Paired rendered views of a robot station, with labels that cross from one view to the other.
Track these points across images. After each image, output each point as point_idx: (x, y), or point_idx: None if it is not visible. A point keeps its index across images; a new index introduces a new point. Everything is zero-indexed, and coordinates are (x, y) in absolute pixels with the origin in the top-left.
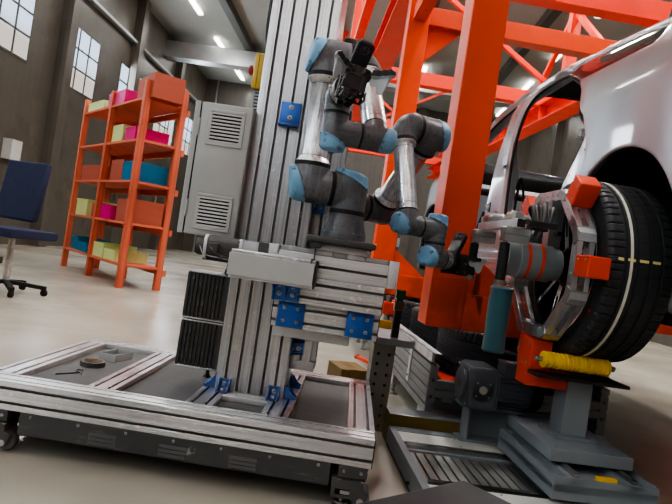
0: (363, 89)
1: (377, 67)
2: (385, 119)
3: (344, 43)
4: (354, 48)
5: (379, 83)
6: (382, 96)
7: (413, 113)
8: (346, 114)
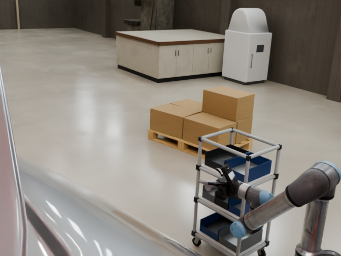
0: (217, 188)
1: (285, 187)
2: (246, 217)
3: (310, 167)
4: (231, 168)
5: (209, 186)
6: (265, 206)
7: (325, 250)
8: (249, 206)
